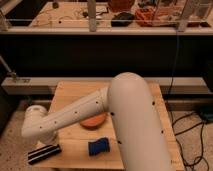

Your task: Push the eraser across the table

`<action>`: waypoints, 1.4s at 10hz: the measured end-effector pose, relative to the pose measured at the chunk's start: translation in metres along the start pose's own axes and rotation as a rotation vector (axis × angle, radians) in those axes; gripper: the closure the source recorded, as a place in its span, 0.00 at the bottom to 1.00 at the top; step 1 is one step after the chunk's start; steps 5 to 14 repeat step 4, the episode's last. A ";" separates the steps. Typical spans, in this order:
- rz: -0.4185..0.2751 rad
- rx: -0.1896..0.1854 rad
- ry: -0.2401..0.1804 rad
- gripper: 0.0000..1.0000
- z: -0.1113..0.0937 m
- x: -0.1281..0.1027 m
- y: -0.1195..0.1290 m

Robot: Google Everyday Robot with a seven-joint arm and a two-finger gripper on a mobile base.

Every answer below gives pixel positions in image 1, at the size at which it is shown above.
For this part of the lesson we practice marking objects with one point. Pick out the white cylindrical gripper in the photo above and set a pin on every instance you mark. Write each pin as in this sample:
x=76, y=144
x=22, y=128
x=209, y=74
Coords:
x=51, y=138

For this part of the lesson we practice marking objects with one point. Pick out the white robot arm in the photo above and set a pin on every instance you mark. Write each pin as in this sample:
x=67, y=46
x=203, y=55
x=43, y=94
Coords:
x=137, y=124

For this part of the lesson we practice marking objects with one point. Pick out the wooden board table top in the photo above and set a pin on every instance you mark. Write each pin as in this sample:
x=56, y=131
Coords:
x=74, y=139

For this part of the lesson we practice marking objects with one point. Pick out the orange round disc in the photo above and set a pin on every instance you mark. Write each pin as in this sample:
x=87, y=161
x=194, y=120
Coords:
x=94, y=122

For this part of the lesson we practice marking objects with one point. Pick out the blue ribbed block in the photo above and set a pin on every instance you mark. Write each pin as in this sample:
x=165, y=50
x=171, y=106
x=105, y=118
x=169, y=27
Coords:
x=98, y=146

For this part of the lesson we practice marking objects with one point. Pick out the black object on bench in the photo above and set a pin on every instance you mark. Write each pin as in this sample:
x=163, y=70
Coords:
x=122, y=19

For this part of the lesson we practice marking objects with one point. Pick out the orange box on bench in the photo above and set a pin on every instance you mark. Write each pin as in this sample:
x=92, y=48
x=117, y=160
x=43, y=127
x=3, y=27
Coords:
x=144, y=17

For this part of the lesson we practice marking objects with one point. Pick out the teal power box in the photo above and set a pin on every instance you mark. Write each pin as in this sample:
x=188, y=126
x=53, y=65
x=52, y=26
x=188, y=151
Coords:
x=206, y=114

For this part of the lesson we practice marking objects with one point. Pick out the white vertical post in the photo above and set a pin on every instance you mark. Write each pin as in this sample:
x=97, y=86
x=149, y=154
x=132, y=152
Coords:
x=91, y=4

